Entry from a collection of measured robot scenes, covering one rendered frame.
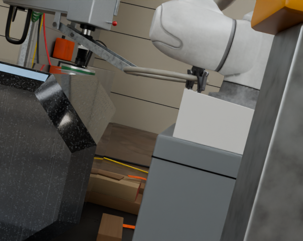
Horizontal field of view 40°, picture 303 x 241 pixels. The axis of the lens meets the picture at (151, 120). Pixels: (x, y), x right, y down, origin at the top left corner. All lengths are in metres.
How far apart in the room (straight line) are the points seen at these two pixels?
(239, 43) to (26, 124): 0.94
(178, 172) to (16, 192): 0.90
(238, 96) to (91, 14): 1.65
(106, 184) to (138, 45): 4.56
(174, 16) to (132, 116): 6.04
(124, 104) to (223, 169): 6.16
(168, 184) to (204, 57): 0.36
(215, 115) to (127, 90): 6.13
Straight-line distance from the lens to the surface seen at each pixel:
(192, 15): 1.16
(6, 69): 1.83
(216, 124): 1.06
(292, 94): 0.31
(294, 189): 0.32
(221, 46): 1.16
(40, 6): 2.99
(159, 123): 7.08
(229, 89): 1.19
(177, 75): 2.17
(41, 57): 5.21
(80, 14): 2.72
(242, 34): 1.17
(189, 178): 1.07
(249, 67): 1.17
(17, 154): 1.78
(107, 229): 2.21
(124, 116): 7.19
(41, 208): 1.79
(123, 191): 2.85
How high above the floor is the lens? 0.94
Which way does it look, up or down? 6 degrees down
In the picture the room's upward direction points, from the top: 13 degrees clockwise
